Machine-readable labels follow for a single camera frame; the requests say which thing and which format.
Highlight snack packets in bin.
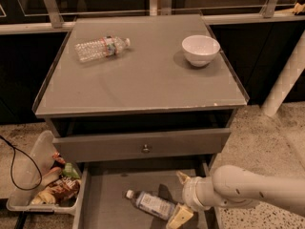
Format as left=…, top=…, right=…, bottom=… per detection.
left=30, top=152, right=81, bottom=205

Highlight blue plastic bottle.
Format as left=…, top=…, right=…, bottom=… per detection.
left=125, top=190, right=175, bottom=220

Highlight white ceramic bowl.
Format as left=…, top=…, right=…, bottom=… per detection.
left=182, top=35, right=220, bottom=67

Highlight round metal drawer knob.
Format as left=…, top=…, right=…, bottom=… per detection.
left=142, top=144, right=151, bottom=154

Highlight grey top drawer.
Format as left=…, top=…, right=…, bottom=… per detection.
left=53, top=128, right=231, bottom=163

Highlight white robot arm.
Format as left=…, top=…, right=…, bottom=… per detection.
left=168, top=37, right=305, bottom=227

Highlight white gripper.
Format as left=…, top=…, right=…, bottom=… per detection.
left=166, top=171, right=214, bottom=229

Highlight grey drawer cabinet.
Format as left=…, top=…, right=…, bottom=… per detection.
left=31, top=13, right=250, bottom=229

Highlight clear plastic water bottle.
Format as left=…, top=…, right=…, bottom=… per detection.
left=74, top=36, right=131, bottom=63

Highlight black cable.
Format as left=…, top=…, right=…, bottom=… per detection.
left=0, top=135, right=43, bottom=192

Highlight metal railing frame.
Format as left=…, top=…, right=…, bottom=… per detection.
left=0, top=0, right=305, bottom=35

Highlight grey open middle drawer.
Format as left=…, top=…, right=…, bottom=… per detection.
left=72, top=160, right=209, bottom=229

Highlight clear plastic bin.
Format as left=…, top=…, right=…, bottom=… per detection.
left=7, top=131, right=78, bottom=215

